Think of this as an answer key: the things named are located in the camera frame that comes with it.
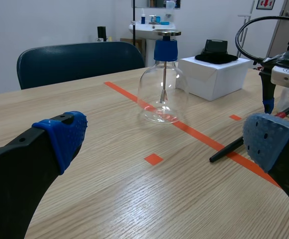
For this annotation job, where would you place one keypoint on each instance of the black rod with red band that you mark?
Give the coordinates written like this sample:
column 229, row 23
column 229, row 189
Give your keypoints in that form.
column 223, row 152

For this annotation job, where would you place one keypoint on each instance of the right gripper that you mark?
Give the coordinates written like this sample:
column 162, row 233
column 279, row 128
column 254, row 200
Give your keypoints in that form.
column 282, row 58

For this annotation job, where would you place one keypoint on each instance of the black metal rail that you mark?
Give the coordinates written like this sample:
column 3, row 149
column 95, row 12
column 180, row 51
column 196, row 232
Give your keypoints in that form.
column 133, row 22

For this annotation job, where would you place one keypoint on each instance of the white box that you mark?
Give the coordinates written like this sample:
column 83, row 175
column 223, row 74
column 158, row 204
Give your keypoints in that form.
column 223, row 79

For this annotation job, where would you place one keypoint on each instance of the white wash basin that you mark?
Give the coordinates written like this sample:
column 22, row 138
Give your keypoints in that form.
column 144, row 29

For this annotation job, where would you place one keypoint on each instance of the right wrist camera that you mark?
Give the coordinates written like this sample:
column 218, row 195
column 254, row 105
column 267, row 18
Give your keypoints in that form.
column 287, row 77

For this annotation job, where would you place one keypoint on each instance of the clear glass flask blue stopper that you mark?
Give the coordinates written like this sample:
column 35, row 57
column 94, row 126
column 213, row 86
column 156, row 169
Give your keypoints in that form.
column 165, row 49

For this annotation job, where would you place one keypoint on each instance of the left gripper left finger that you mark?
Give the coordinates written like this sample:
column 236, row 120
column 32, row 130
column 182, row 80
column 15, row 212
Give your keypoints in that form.
column 22, row 169

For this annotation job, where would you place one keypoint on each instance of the dark blue chair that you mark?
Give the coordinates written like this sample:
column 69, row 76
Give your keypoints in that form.
column 72, row 64

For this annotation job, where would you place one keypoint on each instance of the black fur patch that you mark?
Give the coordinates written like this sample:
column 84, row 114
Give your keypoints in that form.
column 216, row 58

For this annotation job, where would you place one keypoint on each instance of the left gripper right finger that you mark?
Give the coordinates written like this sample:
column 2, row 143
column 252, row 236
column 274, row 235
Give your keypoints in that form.
column 268, row 142

